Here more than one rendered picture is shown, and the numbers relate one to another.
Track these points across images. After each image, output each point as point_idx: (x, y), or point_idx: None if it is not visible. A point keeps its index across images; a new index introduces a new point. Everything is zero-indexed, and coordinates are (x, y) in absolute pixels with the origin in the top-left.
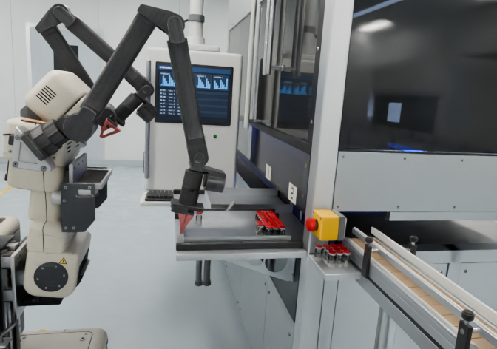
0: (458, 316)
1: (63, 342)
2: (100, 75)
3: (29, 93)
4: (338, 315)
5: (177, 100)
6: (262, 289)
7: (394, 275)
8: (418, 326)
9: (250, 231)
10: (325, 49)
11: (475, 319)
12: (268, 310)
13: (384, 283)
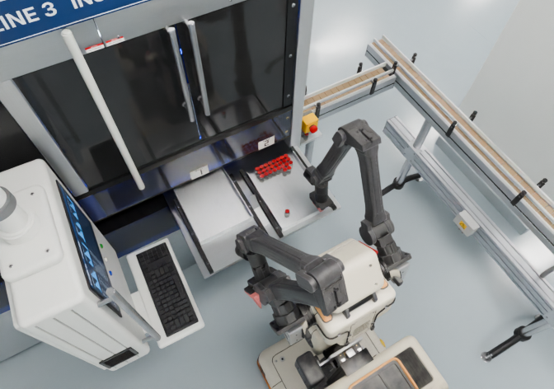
0: (363, 84)
1: (292, 369)
2: (381, 195)
3: (382, 278)
4: None
5: (101, 276)
6: None
7: (327, 102)
8: (351, 101)
9: (280, 180)
10: (306, 51)
11: (368, 79)
12: None
13: (330, 108)
